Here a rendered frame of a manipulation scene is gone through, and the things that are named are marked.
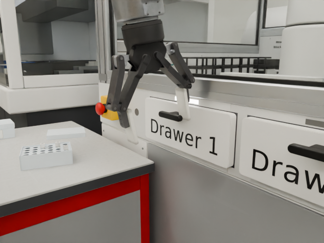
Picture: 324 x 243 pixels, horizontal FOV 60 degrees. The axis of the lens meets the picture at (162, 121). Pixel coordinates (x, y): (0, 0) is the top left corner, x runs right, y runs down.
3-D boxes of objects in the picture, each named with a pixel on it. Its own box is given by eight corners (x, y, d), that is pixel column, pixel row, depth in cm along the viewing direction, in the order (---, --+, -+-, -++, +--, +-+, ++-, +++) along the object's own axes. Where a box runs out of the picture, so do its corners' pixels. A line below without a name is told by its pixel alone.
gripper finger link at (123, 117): (124, 101, 50) (109, 105, 49) (129, 126, 52) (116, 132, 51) (120, 100, 52) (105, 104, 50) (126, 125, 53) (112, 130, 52)
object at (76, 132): (47, 140, 95) (46, 135, 94) (47, 133, 103) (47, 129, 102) (85, 136, 99) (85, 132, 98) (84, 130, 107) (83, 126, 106)
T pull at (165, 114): (179, 122, 60) (179, 115, 59) (157, 116, 65) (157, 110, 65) (191, 120, 62) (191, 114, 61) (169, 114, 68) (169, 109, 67)
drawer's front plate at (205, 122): (227, 169, 55) (231, 114, 53) (145, 136, 78) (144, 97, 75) (233, 167, 56) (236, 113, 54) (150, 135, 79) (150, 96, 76)
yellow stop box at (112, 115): (109, 121, 87) (108, 98, 85) (99, 117, 92) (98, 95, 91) (123, 119, 90) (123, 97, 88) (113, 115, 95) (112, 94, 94)
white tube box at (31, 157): (20, 170, 69) (19, 156, 68) (23, 159, 77) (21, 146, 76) (73, 164, 74) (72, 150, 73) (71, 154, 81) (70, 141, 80)
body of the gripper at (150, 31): (132, 22, 45) (142, 78, 48) (171, 15, 50) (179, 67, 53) (110, 26, 51) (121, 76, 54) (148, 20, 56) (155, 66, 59)
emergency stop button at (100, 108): (100, 116, 86) (99, 103, 85) (94, 114, 89) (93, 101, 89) (108, 115, 88) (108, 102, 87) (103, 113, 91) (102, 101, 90)
